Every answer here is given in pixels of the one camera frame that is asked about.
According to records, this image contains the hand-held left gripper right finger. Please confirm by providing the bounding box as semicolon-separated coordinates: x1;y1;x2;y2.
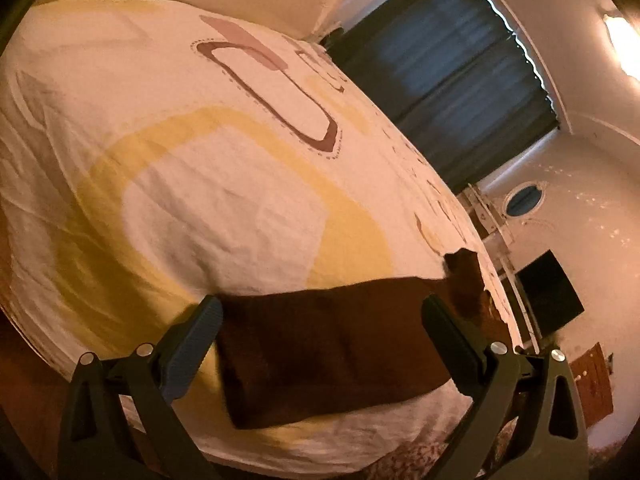
421;294;592;480

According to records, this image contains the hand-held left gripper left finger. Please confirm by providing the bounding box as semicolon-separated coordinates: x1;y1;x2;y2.
57;296;224;480

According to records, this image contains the brown cloth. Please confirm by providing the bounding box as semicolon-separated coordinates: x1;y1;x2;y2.
215;249;516;431

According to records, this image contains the black flat screen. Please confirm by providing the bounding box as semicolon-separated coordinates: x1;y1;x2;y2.
515;250;586;338

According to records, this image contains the brown patterned rug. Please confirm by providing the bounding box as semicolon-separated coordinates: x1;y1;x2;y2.
345;417;521;480

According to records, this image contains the bed with printed sheet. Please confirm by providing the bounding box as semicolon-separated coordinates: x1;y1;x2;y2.
0;0;526;476

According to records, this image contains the brown wooden door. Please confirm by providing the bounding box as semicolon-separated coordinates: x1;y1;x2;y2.
570;342;615;428

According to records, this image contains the dark window curtain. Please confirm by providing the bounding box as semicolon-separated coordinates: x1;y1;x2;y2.
325;0;561;193

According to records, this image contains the ceiling light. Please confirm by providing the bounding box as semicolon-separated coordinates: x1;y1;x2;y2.
602;10;640;81

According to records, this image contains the white metal frame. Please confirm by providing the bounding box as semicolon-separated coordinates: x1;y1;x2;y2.
462;185;543;356

